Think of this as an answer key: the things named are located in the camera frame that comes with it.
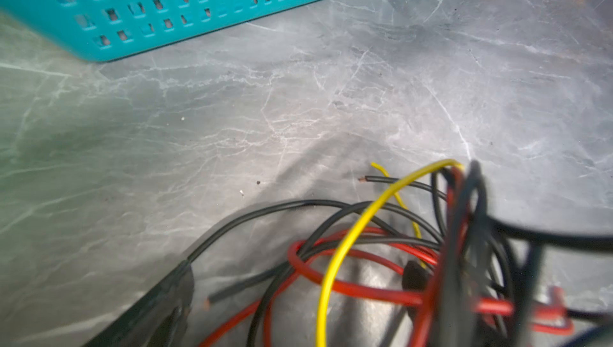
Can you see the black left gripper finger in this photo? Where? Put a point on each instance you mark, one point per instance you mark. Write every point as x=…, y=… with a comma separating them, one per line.
x=159, y=318

